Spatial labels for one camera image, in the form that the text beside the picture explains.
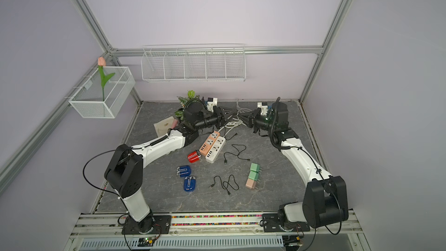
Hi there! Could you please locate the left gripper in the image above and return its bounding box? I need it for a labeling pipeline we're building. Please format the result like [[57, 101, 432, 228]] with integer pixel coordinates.
[[195, 106, 237, 131]]

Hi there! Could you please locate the green charger adapter top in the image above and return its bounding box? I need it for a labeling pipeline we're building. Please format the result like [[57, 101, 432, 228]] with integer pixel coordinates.
[[250, 163, 261, 173]]

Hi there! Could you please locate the green charger adapter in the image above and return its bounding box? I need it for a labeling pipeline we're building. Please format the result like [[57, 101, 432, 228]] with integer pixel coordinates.
[[250, 163, 261, 173], [248, 170, 260, 181]]

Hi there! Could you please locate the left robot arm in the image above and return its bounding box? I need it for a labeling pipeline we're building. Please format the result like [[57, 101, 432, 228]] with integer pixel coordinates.
[[93, 99, 237, 234]]

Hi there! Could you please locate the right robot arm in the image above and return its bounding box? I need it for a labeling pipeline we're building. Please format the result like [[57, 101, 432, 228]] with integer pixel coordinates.
[[239, 99, 348, 235]]

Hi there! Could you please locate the red electric shaver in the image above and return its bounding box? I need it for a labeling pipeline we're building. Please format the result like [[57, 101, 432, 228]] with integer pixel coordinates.
[[187, 151, 202, 163]]

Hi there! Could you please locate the blue electric shaver upper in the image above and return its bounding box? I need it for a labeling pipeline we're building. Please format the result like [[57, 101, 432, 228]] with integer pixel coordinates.
[[177, 165, 192, 178]]

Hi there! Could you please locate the blue electric shaver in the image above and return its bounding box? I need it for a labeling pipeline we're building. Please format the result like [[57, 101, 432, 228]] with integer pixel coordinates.
[[184, 176, 196, 192], [177, 165, 192, 178]]

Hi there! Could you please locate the blue electric shaver lower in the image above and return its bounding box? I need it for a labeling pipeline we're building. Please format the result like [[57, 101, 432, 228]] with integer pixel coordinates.
[[184, 176, 196, 192]]

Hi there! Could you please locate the potted green plant black vase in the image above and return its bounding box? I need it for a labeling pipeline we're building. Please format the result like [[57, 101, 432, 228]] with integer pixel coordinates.
[[175, 90, 203, 120]]

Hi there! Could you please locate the white power strip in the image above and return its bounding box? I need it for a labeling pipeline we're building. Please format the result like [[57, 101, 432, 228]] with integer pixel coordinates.
[[206, 137, 226, 163]]

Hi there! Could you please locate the orange power strip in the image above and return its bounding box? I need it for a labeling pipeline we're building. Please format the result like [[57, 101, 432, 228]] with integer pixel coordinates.
[[199, 131, 220, 156]]

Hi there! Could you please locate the green charger adapter middle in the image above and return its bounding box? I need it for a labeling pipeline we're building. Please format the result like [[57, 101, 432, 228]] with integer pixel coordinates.
[[248, 170, 260, 181]]

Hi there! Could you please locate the pink charger adapter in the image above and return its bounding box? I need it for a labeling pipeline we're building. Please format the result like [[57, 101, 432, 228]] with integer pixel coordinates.
[[245, 178, 257, 190]]

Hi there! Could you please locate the artificial pink tulip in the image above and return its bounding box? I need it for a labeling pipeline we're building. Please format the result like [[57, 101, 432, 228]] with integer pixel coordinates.
[[98, 57, 115, 102]]

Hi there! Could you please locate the coiled white power cord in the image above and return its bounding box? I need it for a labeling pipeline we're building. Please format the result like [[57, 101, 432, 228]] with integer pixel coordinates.
[[222, 100, 255, 130]]

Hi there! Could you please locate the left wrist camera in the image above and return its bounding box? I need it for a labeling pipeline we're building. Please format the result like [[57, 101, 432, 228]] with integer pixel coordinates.
[[206, 98, 218, 113]]

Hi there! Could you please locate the white wire wall shelf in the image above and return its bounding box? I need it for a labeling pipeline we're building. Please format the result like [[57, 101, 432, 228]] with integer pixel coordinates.
[[141, 44, 247, 82]]

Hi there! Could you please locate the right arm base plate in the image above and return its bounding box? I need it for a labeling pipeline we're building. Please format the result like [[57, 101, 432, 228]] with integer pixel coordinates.
[[259, 213, 310, 232]]

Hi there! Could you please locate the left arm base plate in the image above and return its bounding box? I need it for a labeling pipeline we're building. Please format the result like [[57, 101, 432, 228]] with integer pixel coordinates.
[[121, 215, 172, 235]]

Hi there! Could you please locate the white vented cable duct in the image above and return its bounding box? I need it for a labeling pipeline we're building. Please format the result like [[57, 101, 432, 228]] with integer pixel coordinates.
[[77, 235, 285, 251]]

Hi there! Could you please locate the white mesh wall basket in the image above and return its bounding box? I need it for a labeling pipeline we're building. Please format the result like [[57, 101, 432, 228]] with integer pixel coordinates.
[[69, 66, 135, 119]]

